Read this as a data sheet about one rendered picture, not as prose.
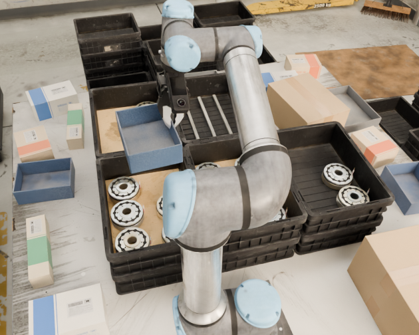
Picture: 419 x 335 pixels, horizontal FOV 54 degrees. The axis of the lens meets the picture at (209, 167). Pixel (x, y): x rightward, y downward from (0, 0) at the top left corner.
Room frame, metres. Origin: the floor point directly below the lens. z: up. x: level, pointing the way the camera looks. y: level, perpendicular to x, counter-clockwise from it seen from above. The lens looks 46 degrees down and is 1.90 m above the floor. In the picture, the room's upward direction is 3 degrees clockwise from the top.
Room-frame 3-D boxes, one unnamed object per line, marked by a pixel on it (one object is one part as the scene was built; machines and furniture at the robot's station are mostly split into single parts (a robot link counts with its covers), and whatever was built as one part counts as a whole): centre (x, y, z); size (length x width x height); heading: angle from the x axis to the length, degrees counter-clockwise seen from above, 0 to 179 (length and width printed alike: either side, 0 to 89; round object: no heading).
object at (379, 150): (1.29, -0.69, 0.74); 0.16 x 0.12 x 0.07; 27
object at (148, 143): (0.89, 0.18, 1.11); 0.20 x 0.15 x 0.07; 21
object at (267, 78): (1.69, -0.32, 0.75); 0.20 x 0.12 x 0.09; 104
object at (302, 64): (1.89, -0.46, 0.74); 0.16 x 0.12 x 0.07; 98
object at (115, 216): (0.79, 0.26, 0.86); 0.10 x 0.10 x 0.01
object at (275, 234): (0.90, -0.11, 0.87); 0.40 x 0.30 x 0.11; 17
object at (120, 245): (0.68, 0.22, 0.86); 0.10 x 0.10 x 0.01
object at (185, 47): (0.84, 0.06, 1.42); 0.11 x 0.11 x 0.08; 10
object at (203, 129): (1.28, 0.01, 0.87); 0.40 x 0.30 x 0.11; 17
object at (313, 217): (0.99, -0.39, 0.92); 0.40 x 0.30 x 0.02; 17
